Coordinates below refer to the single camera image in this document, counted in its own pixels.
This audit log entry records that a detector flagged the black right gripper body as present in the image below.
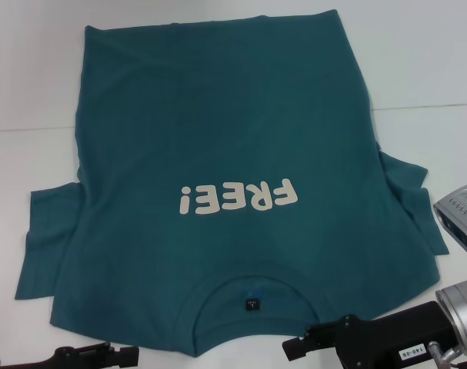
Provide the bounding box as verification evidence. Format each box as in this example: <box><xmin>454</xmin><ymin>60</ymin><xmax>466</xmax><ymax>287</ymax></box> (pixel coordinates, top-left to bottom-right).
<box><xmin>325</xmin><ymin>301</ymin><xmax>455</xmax><ymax>369</ymax></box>

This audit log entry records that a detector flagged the teal FREE print t-shirt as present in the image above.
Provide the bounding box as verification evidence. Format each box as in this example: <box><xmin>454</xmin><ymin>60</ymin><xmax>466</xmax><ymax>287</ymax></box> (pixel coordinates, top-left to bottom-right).
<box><xmin>13</xmin><ymin>13</ymin><xmax>449</xmax><ymax>349</ymax></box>

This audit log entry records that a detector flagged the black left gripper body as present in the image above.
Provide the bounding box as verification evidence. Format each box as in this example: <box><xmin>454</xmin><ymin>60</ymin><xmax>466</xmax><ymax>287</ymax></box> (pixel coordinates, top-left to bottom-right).
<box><xmin>44</xmin><ymin>345</ymin><xmax>113</xmax><ymax>369</ymax></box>

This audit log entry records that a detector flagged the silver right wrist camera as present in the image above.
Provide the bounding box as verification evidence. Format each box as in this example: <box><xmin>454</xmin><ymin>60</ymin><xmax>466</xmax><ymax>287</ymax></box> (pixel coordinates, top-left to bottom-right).
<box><xmin>432</xmin><ymin>180</ymin><xmax>467</xmax><ymax>263</ymax></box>

